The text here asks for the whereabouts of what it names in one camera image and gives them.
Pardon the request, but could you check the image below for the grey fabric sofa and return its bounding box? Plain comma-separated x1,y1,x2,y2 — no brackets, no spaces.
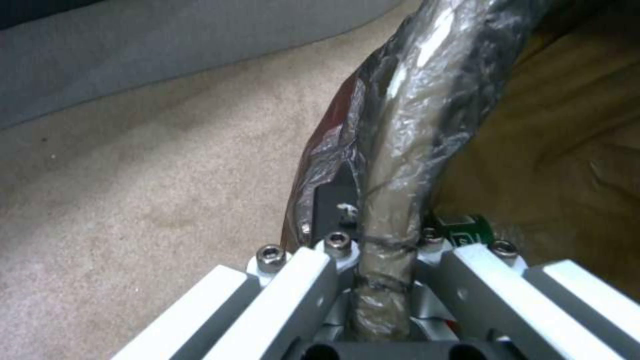
0,0,417,130

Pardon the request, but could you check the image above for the green printed packaging scrap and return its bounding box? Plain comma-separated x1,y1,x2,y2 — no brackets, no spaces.
435,212,497,249

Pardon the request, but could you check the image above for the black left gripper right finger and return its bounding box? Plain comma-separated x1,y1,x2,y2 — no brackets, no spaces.
413,227,640,360

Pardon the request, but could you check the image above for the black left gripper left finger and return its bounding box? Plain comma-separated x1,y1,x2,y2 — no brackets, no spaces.
115,164,362,360

